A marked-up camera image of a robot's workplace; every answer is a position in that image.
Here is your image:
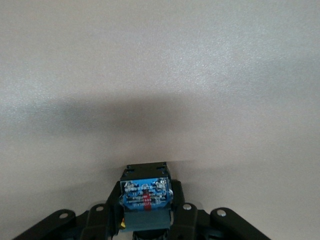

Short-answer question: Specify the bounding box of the green push button switch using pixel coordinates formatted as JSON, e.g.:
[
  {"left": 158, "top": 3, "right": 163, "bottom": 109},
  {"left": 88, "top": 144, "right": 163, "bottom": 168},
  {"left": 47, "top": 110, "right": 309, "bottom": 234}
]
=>
[{"left": 118, "top": 161, "right": 174, "bottom": 240}]

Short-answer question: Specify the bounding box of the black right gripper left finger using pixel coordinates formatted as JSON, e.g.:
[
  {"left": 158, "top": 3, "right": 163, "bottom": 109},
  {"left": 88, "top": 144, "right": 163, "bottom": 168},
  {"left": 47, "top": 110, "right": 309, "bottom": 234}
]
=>
[{"left": 12, "top": 179, "right": 126, "bottom": 240}]

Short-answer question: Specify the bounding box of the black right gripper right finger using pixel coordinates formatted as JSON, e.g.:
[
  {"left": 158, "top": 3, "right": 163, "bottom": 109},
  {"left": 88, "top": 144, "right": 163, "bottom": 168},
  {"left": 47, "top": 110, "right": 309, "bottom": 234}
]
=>
[{"left": 169, "top": 179, "right": 272, "bottom": 240}]

